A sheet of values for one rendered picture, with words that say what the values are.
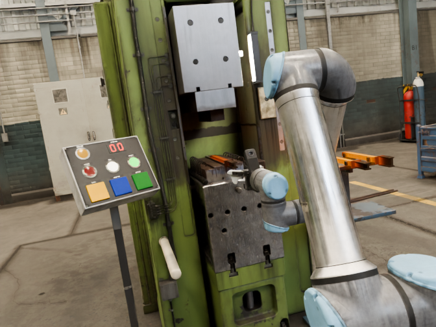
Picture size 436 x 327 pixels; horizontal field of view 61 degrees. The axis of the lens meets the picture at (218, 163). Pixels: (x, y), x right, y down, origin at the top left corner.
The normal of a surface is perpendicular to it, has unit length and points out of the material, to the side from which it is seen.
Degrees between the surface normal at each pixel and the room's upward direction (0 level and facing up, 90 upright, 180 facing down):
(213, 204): 90
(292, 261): 90
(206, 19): 90
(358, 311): 60
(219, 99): 90
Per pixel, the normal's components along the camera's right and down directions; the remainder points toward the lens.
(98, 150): 0.49, -0.46
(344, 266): -0.27, -0.83
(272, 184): 0.24, 0.02
